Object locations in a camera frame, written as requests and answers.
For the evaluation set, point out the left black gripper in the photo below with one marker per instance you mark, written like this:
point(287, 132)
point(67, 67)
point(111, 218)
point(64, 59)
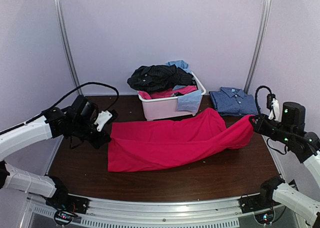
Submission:
point(103, 138)

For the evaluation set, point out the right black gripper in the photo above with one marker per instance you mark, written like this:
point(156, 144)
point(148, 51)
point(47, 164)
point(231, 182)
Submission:
point(259, 128)

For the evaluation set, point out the red t-shirt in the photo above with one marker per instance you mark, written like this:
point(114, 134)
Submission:
point(157, 145)

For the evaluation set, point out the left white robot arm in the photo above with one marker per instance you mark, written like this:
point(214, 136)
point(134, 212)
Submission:
point(82, 120)

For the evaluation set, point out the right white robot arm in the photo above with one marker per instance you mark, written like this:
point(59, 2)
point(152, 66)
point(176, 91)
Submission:
point(286, 124)

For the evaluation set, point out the white plastic laundry bin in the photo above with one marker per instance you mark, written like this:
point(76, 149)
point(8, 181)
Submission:
point(167, 107)

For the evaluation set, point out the folded blue checkered shirt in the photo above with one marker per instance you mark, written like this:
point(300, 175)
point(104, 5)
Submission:
point(233, 102)

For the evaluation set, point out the light blue shirt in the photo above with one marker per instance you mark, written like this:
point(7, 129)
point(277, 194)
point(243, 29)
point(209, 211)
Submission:
point(189, 102)

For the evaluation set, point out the pink garment in bin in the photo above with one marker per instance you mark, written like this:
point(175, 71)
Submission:
point(178, 90)

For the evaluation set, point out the black striped shirt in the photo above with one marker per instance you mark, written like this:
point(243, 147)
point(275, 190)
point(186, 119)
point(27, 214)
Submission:
point(157, 78)

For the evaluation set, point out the left circuit board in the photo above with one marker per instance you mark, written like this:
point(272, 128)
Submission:
point(63, 218)

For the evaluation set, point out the circuit board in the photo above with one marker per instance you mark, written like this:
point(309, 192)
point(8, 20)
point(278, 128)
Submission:
point(264, 217)
point(63, 218)

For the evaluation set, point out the right circuit board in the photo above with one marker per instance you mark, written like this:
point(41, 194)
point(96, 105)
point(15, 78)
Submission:
point(264, 217)

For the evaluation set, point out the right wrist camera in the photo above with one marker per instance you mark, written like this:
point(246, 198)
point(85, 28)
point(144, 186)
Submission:
point(274, 107)

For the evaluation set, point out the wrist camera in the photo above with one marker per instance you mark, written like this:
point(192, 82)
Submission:
point(105, 117)
point(274, 107)

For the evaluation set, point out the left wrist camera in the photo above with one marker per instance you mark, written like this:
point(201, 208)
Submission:
point(105, 117)

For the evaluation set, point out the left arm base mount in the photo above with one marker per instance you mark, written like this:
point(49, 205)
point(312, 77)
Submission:
point(71, 204)

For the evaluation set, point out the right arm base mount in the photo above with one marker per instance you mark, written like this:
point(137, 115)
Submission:
point(253, 203)

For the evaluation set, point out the front aluminium rail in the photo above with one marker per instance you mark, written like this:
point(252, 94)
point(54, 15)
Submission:
point(104, 213)

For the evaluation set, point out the right aluminium frame post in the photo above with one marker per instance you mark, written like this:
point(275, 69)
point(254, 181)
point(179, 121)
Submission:
point(259, 42)

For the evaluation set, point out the aluminium frame post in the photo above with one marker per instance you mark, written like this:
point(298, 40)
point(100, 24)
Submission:
point(259, 42)
point(65, 42)

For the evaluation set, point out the left aluminium frame post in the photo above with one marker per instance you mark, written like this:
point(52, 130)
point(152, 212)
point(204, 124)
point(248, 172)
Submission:
point(65, 42)

